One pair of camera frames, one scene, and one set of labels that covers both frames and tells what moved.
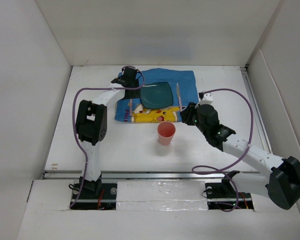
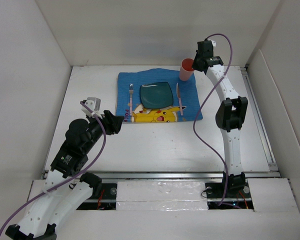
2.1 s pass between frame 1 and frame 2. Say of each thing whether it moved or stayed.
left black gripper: moved
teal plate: stayed
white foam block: stayed
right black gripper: moved
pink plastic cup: moved
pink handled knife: stayed
